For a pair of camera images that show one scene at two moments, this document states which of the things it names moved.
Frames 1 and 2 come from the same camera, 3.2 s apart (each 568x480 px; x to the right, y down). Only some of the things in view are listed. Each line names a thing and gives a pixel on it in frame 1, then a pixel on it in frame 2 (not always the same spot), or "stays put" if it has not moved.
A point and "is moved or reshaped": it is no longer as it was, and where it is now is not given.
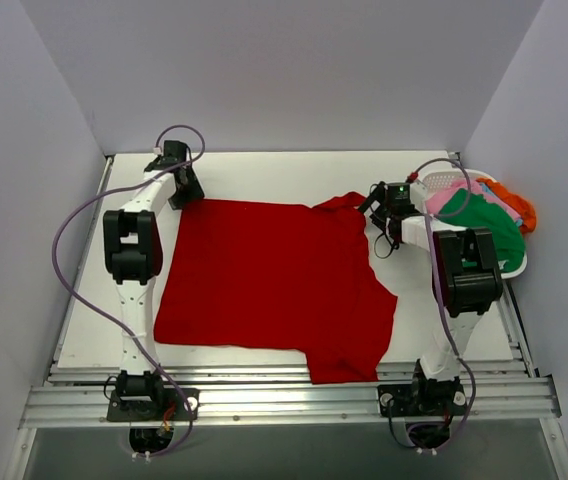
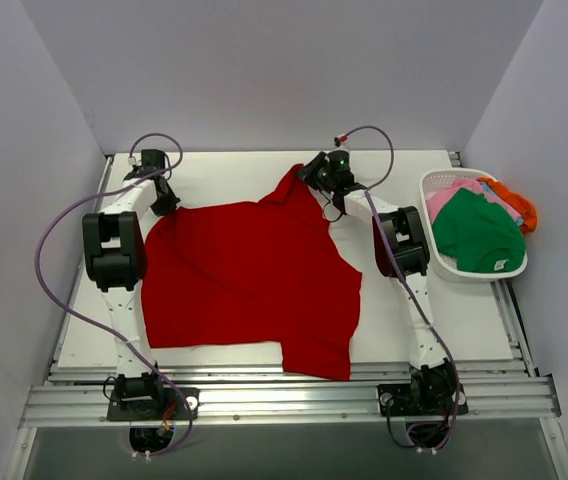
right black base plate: x=421 y=400 stays put
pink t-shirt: x=436 y=200 stays put
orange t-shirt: x=519 y=203 stays put
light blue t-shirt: x=488 y=189 stays put
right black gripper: x=379 y=209 to x=311 y=170
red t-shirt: x=275 y=276 is moved or reshaped
